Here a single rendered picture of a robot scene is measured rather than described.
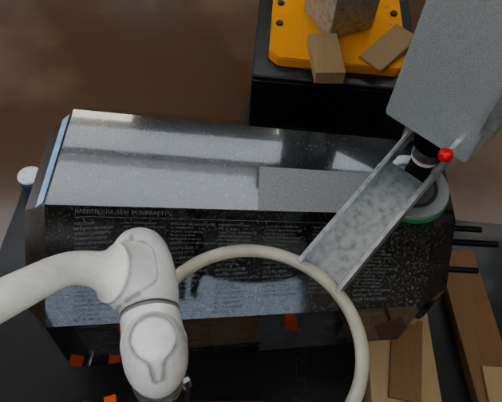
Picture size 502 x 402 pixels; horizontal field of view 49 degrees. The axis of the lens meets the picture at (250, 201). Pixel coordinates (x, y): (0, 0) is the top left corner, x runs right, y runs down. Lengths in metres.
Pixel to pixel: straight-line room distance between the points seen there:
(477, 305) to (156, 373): 1.73
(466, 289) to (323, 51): 1.13
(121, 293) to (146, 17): 2.64
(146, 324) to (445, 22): 0.76
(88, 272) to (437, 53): 0.77
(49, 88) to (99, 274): 2.22
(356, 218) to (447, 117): 0.32
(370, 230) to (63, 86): 2.09
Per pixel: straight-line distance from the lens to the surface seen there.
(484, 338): 2.36
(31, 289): 0.84
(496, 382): 2.30
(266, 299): 1.54
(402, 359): 2.07
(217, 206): 1.47
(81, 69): 3.15
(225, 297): 1.54
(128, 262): 0.93
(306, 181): 1.54
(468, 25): 1.12
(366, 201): 1.38
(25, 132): 2.90
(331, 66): 1.90
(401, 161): 1.62
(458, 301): 2.38
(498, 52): 1.12
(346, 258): 1.33
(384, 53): 2.05
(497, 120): 1.18
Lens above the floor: 2.07
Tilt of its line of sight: 55 degrees down
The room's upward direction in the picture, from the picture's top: 6 degrees clockwise
